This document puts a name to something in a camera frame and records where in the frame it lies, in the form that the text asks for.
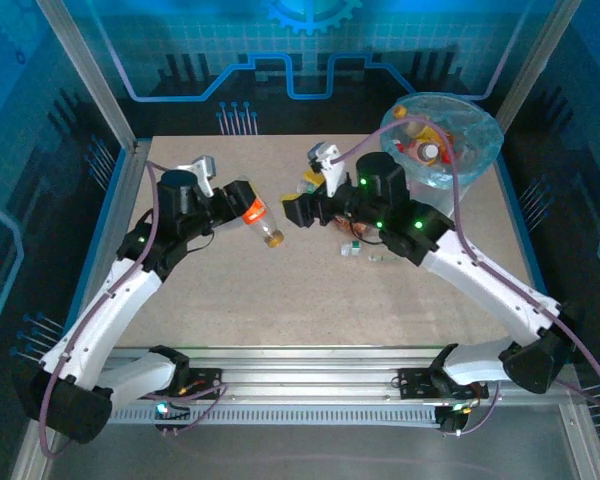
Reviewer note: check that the small bottle orange label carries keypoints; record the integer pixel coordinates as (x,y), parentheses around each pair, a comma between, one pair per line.
(257,215)

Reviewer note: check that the clear bottle green white cap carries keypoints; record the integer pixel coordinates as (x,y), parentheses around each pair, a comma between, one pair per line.
(350,249)

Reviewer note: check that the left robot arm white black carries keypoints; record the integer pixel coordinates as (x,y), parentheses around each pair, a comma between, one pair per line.
(110,310)

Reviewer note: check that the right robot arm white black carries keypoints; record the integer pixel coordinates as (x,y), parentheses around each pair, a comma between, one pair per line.
(495,290)

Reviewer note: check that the grey waste bin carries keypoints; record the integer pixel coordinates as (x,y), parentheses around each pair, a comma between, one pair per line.
(430,195)

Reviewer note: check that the grey trash bin blue liner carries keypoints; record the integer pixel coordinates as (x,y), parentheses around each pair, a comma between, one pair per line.
(480,160)

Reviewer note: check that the brown coffee drink bottle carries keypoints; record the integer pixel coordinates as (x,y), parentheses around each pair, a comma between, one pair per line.
(357,230)

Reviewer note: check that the black connector box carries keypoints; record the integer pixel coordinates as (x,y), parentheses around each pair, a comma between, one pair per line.
(170,417)
(452,420)

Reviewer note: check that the metal front panel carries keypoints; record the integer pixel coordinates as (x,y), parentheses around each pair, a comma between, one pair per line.
(305,450)

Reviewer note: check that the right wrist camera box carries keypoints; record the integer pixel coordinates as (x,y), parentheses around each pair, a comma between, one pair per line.
(330,170)

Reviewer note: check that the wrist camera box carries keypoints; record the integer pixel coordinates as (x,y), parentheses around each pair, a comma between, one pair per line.
(202,172)
(330,170)

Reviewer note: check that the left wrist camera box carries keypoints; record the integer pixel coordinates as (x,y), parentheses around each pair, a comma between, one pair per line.
(202,172)

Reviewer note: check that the aluminium table side rail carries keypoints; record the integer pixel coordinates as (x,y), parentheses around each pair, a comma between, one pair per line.
(125,195)

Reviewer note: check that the aluminium frame post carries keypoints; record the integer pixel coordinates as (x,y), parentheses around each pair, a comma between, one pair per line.
(540,50)
(91,75)

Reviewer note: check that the aluminium front rail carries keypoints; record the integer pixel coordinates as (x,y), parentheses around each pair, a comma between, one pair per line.
(305,370)

